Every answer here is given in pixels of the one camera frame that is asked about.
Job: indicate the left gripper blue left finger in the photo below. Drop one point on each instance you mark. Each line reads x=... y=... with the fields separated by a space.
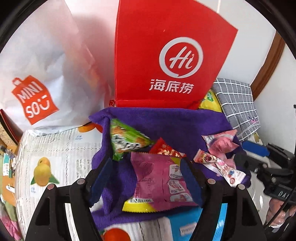
x=98 y=180

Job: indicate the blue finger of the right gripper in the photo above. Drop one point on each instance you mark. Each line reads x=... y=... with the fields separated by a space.
x=245 y=162
x=255 y=148

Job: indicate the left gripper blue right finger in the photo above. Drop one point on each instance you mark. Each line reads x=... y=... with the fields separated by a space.
x=191 y=183

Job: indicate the long pink white candy packet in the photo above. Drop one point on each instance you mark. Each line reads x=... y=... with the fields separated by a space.
x=232 y=176

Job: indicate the pink snack packet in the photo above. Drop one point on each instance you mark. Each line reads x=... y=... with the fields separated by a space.
x=221 y=142

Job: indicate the large pink snack bag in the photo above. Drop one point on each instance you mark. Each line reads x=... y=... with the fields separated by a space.
x=160 y=184

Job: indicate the green snack packet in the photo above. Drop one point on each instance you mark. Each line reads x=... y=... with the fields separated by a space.
x=125 y=138

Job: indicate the red snack packet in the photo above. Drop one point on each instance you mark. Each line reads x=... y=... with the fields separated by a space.
x=162 y=148

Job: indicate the right human hand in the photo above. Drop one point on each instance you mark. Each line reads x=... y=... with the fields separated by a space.
x=274 y=206

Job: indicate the purple towel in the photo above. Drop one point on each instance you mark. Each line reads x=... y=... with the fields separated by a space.
x=182 y=129

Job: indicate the fruit print table cover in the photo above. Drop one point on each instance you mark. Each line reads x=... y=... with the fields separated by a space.
x=70 y=154

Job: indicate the yellow chips bag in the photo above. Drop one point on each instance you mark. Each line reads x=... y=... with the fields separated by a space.
x=210 y=102

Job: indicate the wooden nightstand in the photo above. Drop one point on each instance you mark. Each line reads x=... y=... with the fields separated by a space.
x=8 y=178

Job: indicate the patterned book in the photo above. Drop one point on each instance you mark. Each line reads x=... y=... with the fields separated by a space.
x=10 y=133

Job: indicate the white Miniso plastic bag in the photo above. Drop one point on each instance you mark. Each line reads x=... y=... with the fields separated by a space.
x=49 y=78

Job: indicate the red Haidilao paper bag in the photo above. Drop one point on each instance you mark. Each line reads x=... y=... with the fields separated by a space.
x=168 y=53

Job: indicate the brown wooden door frame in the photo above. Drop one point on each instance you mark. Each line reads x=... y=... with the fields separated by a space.
x=271 y=62

